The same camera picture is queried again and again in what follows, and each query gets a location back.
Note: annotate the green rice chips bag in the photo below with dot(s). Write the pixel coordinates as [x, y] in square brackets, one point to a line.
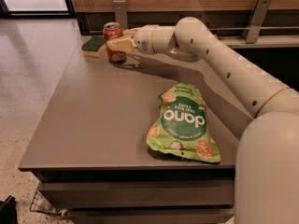
[181, 129]

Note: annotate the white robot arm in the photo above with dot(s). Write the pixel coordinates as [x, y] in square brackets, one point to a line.
[267, 158]

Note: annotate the horizontal metal rail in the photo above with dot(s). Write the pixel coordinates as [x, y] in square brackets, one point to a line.
[269, 30]

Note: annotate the wire basket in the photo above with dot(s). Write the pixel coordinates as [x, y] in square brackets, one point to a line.
[41, 205]

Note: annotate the grey drawer cabinet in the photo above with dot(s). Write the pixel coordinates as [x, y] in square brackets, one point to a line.
[90, 155]

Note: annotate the metal bracket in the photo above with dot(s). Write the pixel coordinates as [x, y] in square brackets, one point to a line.
[257, 19]
[120, 12]

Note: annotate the right metal bracket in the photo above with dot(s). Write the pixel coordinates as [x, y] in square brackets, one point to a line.
[257, 19]

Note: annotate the left metal bracket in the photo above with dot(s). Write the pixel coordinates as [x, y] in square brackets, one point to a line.
[120, 12]

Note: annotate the black bag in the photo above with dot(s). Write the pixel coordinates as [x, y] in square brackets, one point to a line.
[8, 212]

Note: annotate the green yellow sponge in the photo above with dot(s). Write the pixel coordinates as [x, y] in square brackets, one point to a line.
[94, 47]

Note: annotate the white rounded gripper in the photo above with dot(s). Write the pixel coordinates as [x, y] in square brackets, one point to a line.
[143, 38]

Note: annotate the red coke can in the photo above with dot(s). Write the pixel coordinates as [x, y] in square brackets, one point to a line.
[113, 30]

